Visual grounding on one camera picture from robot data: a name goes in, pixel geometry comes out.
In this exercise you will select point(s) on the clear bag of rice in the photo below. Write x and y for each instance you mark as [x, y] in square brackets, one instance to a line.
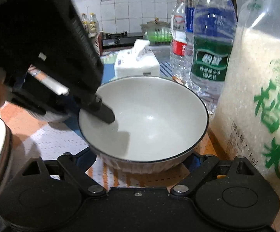
[247, 119]

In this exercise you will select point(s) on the white tissue pack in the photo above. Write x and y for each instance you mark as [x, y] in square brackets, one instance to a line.
[137, 61]

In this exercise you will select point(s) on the cooking oil bottle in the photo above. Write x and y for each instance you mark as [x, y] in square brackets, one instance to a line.
[93, 23]

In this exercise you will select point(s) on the gas stove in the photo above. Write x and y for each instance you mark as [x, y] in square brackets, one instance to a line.
[121, 39]

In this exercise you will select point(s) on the white ribbed bowl black rim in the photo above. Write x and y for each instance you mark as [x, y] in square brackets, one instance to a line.
[158, 123]

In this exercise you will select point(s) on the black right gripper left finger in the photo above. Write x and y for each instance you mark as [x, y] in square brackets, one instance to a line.
[75, 167]

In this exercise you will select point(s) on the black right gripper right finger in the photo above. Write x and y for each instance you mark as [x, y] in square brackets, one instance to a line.
[202, 168]

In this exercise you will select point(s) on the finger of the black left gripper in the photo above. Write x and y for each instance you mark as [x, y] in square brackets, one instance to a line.
[95, 106]

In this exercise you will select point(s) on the blue cap water bottle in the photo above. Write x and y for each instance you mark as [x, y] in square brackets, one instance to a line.
[189, 29]

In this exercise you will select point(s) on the green label water bottle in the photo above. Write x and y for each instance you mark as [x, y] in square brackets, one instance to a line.
[214, 30]

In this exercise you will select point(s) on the red label water bottle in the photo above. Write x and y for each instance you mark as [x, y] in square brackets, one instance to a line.
[178, 44]

